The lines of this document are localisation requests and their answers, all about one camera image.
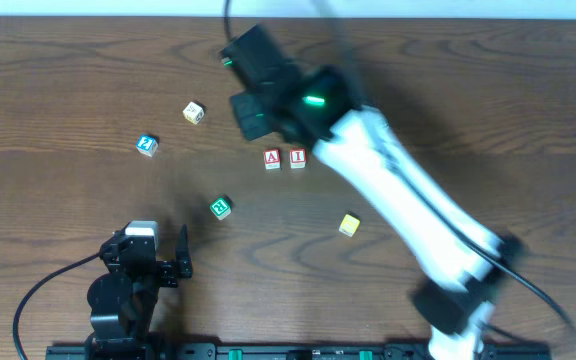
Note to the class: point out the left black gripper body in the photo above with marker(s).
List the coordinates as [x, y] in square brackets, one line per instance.
[169, 273]

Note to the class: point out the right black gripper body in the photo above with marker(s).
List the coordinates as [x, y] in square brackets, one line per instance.
[247, 117]

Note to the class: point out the red letter A block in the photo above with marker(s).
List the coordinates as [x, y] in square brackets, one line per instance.
[272, 159]

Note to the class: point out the red letter I block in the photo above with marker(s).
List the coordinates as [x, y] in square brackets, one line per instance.
[298, 159]

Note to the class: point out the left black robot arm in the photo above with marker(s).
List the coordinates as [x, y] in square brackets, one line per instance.
[123, 301]

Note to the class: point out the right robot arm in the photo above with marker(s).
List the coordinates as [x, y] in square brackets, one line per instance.
[464, 262]

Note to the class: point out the yellow block near right arm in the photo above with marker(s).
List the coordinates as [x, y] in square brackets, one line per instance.
[349, 225]

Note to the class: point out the green number 2 block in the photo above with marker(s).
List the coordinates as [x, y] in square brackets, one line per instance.
[221, 208]

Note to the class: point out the cream yellow picture block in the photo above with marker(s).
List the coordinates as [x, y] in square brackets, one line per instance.
[193, 112]

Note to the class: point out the blue number 2 block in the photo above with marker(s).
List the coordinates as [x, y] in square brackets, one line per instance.
[147, 145]

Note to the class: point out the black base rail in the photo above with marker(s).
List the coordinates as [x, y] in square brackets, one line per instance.
[394, 351]

